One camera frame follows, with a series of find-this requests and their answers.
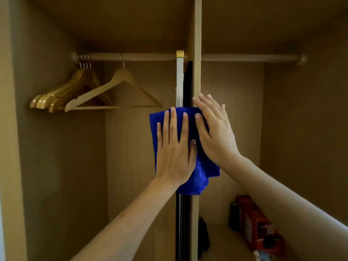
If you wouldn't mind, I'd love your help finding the person's left forearm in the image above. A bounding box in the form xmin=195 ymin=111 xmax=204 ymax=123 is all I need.
xmin=70 ymin=178 xmax=179 ymax=261

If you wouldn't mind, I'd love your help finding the wooden clothes hanger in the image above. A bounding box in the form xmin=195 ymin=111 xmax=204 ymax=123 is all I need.
xmin=36 ymin=54 xmax=86 ymax=110
xmin=49 ymin=54 xmax=115 ymax=113
xmin=30 ymin=54 xmax=82 ymax=108
xmin=64 ymin=55 xmax=163 ymax=112

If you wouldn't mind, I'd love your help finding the person's right forearm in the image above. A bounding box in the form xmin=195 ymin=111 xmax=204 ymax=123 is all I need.
xmin=221 ymin=154 xmax=348 ymax=261

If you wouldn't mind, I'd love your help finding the blue cloth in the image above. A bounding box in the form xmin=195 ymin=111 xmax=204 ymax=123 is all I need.
xmin=149 ymin=107 xmax=221 ymax=196

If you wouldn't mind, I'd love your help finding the wooden wardrobe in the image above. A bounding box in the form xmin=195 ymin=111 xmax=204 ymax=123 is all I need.
xmin=0 ymin=0 xmax=348 ymax=261

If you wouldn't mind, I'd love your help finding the wooden clothes rail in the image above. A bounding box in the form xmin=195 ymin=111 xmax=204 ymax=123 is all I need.
xmin=70 ymin=51 xmax=308 ymax=66

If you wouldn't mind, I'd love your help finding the tall framed mirror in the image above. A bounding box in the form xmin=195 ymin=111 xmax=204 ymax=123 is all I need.
xmin=175 ymin=50 xmax=194 ymax=261

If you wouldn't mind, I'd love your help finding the orange spray bottle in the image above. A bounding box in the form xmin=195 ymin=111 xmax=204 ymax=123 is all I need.
xmin=253 ymin=250 xmax=277 ymax=261

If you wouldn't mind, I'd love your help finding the person's right hand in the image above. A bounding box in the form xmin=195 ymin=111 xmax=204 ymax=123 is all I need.
xmin=192 ymin=93 xmax=243 ymax=171

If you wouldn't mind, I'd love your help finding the red box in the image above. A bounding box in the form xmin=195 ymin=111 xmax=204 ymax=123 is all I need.
xmin=235 ymin=195 xmax=285 ymax=257

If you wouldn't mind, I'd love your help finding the small black object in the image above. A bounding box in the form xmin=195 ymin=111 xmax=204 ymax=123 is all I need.
xmin=229 ymin=203 xmax=241 ymax=231

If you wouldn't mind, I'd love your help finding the black pouch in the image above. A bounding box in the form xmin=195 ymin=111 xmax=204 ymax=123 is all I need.
xmin=198 ymin=217 xmax=211 ymax=258

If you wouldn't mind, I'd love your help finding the person's left hand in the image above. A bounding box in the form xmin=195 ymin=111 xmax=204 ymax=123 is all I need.
xmin=154 ymin=107 xmax=198 ymax=189

